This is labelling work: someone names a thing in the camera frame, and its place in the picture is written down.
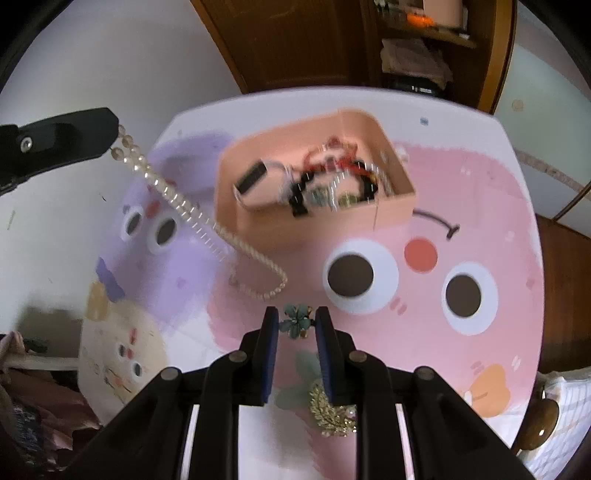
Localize black hair clip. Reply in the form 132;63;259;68
233;159;271;195

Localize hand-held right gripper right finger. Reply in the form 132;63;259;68
314;306;539;480

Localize small clover flower earring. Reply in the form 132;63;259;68
280;303;317;341

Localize brown wooden cabinet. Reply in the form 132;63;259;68
189;0;515;114

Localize black bead bracelet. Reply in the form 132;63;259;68
287;159;380;217

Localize rumpled cloth pile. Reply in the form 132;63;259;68
0;330;102;472

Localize pink storage box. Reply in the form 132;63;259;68
213;108;417;252

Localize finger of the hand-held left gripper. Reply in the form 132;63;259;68
0;107;122;197

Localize pale wardrobe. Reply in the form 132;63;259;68
492;0;591;222

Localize cartoon printed tablecloth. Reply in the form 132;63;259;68
76;88;543;480

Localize red string bracelet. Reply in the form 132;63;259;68
302;135;370;174

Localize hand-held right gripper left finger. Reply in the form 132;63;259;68
62;306;280;480

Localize white pearl necklace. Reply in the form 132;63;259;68
110;124;288;302

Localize ornate gold hair comb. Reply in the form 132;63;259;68
308;381;358;437

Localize pink cylinder container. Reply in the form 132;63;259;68
422;0;464;28

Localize folded beige cloth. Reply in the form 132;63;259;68
379;37;453;86

